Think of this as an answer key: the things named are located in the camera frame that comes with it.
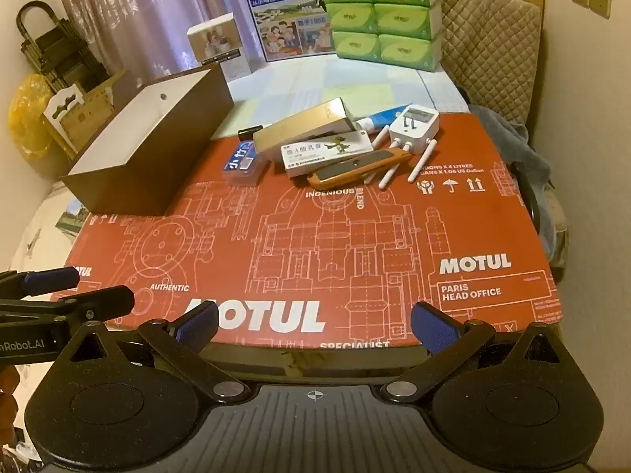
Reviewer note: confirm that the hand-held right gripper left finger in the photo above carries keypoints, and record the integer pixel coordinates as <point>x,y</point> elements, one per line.
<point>199,322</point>

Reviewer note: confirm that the white printed bedsheet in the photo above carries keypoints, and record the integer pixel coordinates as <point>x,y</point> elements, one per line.
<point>34,241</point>

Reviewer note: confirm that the brown storage box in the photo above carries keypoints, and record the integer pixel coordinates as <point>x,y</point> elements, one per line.
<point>162,157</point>

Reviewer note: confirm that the stack of green tissue packs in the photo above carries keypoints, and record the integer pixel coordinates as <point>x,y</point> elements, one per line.
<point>379,19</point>

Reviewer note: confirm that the long gold box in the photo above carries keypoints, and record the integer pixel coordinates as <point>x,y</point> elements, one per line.
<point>300,125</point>

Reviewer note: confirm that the yellow plastic bag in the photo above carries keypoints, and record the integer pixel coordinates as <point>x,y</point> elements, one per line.
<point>29,113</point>

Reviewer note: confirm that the clear plastic box blue label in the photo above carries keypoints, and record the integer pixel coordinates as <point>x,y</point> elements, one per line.
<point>239,162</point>

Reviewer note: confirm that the white medicine box green figure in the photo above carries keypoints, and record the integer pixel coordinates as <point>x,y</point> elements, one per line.
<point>320,152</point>

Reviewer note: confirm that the grey-blue cloth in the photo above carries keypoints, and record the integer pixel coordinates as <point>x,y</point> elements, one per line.
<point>498,128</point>

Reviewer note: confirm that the white router with antennas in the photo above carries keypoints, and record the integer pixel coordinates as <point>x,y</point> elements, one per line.
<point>411,128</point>

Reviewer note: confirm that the beige quilted cover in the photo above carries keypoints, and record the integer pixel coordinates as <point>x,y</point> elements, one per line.
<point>488,49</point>

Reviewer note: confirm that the blue illustrated milk carton box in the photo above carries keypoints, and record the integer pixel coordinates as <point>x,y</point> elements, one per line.
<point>281,19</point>

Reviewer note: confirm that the red printed cardboard sheet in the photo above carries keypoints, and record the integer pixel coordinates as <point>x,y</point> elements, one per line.
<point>345,236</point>

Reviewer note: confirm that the pale checked bed sheet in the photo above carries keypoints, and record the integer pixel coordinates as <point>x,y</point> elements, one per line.
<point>345,79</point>

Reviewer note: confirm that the small black bottle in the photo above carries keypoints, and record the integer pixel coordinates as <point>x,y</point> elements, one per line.
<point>246,134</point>

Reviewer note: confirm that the small picture card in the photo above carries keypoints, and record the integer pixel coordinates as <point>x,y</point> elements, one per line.
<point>70,217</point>

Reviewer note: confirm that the person's left hand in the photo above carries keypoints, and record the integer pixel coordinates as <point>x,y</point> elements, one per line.
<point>6,394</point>

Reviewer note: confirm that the purple sheer curtain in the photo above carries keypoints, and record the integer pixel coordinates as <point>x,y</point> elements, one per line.
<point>148,10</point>

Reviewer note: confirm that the blue hand cream tube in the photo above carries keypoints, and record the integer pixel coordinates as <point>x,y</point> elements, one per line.
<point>382,119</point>

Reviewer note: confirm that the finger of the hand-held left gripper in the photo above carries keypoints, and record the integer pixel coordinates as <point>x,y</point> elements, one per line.
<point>96,300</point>
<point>49,279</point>

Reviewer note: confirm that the dark folded cart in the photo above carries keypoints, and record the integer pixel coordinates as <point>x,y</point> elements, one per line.
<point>54,54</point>

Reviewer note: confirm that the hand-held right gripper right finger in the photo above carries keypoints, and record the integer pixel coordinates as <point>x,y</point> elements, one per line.
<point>434,327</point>

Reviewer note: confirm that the orange utility knife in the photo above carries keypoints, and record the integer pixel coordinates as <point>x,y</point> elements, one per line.
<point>355,165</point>

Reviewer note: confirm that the white photo product box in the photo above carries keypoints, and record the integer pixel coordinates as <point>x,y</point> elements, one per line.
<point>217,44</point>

